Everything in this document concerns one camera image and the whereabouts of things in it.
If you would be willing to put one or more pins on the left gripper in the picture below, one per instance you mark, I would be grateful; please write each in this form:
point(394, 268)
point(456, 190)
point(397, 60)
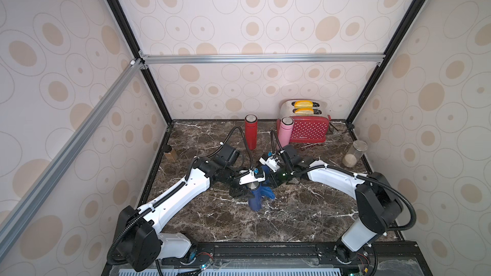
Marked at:
point(240, 191)

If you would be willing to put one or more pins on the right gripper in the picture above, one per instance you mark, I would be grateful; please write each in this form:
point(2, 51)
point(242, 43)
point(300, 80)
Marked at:
point(266, 172)

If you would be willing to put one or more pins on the blue cleaning cloth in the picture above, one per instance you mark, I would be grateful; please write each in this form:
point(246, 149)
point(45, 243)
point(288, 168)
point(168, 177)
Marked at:
point(265, 189)

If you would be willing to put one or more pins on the red thermos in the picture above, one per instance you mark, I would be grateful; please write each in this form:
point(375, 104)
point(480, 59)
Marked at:
point(251, 130)

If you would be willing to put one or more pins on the blue thermos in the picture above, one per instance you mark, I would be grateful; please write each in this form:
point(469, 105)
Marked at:
point(255, 196)

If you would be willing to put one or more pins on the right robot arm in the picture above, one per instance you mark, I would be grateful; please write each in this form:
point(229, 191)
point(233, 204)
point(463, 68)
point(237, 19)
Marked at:
point(381, 208)

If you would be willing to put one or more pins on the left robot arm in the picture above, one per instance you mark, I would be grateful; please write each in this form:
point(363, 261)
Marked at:
point(139, 240)

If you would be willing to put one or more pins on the pink thermos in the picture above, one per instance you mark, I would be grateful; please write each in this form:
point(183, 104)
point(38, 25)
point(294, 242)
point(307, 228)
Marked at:
point(284, 130)

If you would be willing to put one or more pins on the red polka dot toaster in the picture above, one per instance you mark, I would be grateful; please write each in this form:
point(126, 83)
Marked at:
point(307, 129)

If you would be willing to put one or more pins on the front yellow toast slice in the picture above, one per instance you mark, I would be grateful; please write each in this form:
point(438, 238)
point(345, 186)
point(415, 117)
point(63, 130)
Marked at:
point(304, 112)

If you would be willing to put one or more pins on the yellow toast slice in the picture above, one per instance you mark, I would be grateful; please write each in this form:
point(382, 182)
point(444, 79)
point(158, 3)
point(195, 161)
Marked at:
point(303, 104)
point(304, 112)

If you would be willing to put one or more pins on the glass jar with powder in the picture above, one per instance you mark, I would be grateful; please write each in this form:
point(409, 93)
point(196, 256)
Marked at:
point(354, 154)

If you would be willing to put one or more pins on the small brown bottle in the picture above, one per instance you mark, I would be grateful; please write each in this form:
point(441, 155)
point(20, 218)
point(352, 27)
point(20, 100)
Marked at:
point(170, 153)

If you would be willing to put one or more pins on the rear yellow toast slice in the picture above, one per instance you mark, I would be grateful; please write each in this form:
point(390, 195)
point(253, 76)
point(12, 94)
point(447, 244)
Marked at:
point(303, 104)

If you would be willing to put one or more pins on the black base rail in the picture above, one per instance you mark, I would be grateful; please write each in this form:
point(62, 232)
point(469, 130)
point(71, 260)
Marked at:
point(288, 258)

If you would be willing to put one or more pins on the horizontal aluminium frame bar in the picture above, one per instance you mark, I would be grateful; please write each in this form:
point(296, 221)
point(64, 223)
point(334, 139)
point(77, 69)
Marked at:
point(264, 58)

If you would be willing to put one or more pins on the left aluminium frame bar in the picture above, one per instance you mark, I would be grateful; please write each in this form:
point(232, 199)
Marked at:
point(36, 196)

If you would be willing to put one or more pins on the right black frame post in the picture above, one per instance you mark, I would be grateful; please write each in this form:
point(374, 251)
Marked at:
point(407, 21)

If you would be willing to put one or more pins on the black frame post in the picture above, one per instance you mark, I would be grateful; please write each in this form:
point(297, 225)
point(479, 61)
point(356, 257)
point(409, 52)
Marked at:
point(407, 21)
point(130, 39)

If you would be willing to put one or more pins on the left black frame post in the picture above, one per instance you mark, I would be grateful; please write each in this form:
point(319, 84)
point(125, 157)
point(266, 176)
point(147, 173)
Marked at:
point(130, 39)

